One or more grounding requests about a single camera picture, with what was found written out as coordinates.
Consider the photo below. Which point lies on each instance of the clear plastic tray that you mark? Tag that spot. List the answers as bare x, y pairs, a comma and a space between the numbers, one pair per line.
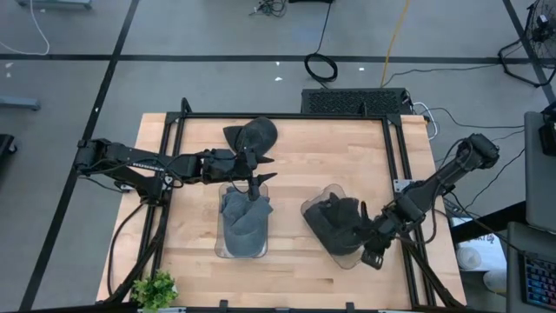
347, 261
228, 188

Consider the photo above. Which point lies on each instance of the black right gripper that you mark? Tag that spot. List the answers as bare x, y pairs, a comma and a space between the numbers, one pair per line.
391, 226

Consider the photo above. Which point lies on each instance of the grey keyboard desk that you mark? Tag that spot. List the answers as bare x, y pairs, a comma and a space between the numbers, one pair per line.
517, 269

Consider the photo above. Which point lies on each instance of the small green potted plant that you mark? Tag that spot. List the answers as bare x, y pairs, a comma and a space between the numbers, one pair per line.
154, 291

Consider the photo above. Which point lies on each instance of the white roll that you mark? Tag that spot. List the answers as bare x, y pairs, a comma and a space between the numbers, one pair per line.
469, 258
495, 281

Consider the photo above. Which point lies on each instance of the white printed paper box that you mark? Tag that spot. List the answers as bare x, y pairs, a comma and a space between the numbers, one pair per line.
491, 248

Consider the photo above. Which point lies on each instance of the silver mounting plate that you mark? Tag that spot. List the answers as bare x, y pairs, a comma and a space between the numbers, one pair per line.
400, 184

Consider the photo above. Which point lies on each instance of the black aluminium table frame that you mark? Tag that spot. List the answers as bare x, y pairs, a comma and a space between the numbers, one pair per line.
282, 116

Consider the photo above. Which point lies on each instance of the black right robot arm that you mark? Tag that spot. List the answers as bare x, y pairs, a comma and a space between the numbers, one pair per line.
447, 171

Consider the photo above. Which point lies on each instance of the grey fabric cap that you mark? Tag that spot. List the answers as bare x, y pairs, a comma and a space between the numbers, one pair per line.
245, 245
243, 213

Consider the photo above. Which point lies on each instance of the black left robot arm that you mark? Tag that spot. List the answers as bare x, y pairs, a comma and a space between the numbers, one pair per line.
130, 156

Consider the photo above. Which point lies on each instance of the black perforated computer case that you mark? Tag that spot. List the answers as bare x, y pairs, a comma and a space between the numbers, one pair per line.
347, 102

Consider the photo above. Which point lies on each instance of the black fabric cap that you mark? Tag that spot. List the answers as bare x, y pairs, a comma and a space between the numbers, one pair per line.
256, 135
334, 226

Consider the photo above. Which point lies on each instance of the grey furniture foot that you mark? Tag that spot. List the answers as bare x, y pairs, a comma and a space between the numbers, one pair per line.
19, 103
56, 3

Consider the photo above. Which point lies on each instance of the grey desk surface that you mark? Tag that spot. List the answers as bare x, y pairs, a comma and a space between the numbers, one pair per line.
540, 195

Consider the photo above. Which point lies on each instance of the backlit computer keyboard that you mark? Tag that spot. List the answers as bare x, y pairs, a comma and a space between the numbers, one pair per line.
540, 282

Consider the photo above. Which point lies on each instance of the black floor item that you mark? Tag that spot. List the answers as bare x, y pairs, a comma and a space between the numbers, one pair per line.
6, 145

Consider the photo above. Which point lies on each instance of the black floor fan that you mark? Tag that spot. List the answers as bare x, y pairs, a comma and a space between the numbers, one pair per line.
543, 26

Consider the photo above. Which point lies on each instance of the black desk device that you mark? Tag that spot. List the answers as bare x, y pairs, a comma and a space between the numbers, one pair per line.
548, 135

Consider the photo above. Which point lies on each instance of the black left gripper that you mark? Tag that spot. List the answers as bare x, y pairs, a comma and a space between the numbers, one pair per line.
221, 165

